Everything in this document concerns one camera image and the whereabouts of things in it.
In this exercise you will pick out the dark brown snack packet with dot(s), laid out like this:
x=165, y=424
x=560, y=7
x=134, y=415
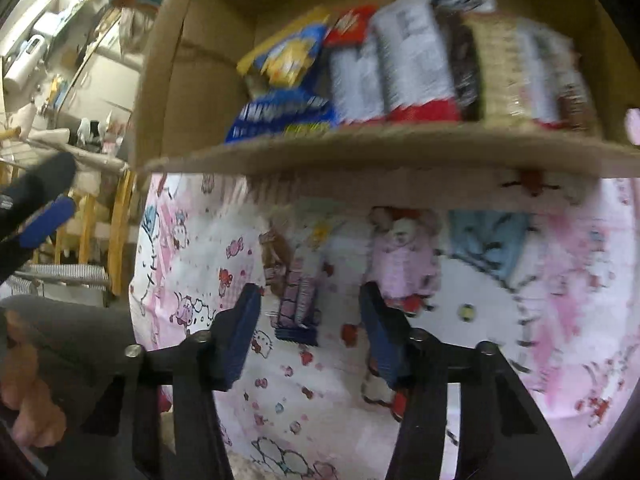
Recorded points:
x=460, y=70

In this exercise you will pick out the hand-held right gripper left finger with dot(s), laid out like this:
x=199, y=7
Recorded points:
x=240, y=335

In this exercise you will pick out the beige cabinet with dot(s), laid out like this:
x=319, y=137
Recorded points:
x=107, y=77

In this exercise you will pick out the yellow and blue snack packet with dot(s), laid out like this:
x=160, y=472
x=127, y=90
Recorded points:
x=290, y=55

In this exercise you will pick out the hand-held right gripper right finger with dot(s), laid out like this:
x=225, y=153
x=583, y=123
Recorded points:
x=380, y=340

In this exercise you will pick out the beige snack packet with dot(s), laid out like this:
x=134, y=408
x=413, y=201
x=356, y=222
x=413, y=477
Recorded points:
x=500, y=70

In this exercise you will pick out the wooden railing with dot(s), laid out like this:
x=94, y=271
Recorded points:
x=120, y=235

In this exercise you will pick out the cardboard box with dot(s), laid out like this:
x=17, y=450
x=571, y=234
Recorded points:
x=200, y=85

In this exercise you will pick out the white and red snack packet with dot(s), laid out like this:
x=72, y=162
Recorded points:
x=415, y=55
x=355, y=85

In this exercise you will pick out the small brown snack packet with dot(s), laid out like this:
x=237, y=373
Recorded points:
x=275, y=255

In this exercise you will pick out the person's left hand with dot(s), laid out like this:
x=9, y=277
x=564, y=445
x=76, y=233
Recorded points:
x=22, y=375

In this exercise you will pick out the beige ironing board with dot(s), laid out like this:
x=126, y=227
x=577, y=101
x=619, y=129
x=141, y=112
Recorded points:
x=55, y=137

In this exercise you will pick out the white appliance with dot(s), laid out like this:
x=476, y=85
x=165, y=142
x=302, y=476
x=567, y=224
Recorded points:
x=30, y=57

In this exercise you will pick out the purple snack packet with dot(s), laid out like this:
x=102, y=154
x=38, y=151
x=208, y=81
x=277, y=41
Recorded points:
x=295, y=305

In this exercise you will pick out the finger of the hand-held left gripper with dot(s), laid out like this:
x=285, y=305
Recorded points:
x=45, y=175
x=47, y=220

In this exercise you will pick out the pink printed blanket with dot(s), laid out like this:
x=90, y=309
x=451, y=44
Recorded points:
x=575, y=310

